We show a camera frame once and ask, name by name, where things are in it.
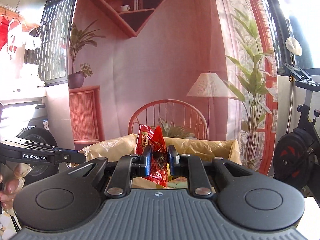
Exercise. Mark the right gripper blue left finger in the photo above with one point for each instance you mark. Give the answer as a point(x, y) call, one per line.
point(121, 172)

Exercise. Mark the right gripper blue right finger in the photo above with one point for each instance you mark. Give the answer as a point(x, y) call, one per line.
point(192, 168)

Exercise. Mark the red shiny snack packet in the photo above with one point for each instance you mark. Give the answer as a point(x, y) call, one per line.
point(147, 136)

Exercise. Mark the green small snack packet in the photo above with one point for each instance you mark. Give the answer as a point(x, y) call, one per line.
point(178, 183)

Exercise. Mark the person's left hand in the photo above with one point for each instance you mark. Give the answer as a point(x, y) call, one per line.
point(12, 178)

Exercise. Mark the cardboard box with plastic liner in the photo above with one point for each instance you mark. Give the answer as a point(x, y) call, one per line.
point(115, 148)

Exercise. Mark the black exercise bike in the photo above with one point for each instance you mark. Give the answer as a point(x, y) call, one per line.
point(297, 152)

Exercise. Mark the hanging laundry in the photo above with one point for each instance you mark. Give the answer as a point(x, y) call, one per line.
point(17, 32)

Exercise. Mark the white cap on bike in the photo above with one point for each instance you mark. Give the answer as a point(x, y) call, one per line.
point(293, 46)

